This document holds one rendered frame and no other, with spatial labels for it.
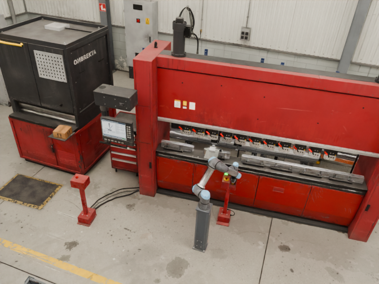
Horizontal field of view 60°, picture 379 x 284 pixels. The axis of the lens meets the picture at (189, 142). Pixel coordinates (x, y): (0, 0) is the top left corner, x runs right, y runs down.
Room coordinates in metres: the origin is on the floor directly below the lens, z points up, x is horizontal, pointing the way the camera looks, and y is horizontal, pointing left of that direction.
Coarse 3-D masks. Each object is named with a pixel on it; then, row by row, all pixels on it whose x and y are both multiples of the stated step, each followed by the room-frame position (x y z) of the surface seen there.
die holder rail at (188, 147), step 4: (164, 140) 4.16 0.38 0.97; (168, 140) 4.17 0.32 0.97; (164, 144) 4.12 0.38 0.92; (172, 144) 4.10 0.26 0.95; (176, 144) 4.08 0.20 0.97; (180, 144) 4.08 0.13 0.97; (184, 144) 4.09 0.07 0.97; (188, 144) 4.10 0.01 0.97; (180, 148) 4.10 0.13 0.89; (184, 148) 4.06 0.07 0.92; (188, 148) 4.05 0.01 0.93; (192, 148) 4.06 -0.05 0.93
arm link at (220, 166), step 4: (220, 164) 3.18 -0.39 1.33; (224, 164) 3.22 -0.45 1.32; (216, 168) 3.18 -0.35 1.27; (220, 168) 3.15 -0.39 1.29; (224, 168) 3.16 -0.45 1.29; (228, 168) 3.22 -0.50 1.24; (224, 172) 3.18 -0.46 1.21; (228, 172) 3.22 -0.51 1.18; (232, 172) 3.26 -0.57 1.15; (236, 172) 3.33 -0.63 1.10; (236, 176) 3.33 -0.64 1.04; (240, 176) 3.34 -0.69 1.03
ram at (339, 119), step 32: (160, 96) 4.12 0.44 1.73; (192, 96) 4.03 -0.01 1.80; (224, 96) 3.94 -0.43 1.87; (256, 96) 3.85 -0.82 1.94; (288, 96) 3.77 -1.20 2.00; (320, 96) 3.69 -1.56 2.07; (352, 96) 3.62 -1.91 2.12; (256, 128) 3.84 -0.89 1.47; (288, 128) 3.75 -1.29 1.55; (320, 128) 3.67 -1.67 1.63; (352, 128) 3.59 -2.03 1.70
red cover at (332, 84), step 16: (160, 64) 4.10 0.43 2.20; (176, 64) 4.06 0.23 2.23; (192, 64) 4.02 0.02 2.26; (208, 64) 3.97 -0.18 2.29; (224, 64) 3.97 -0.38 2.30; (256, 80) 3.84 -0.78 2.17; (272, 80) 3.80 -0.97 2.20; (288, 80) 3.76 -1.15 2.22; (304, 80) 3.73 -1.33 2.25; (320, 80) 3.69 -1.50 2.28; (336, 80) 3.66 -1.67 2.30; (352, 80) 3.69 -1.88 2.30
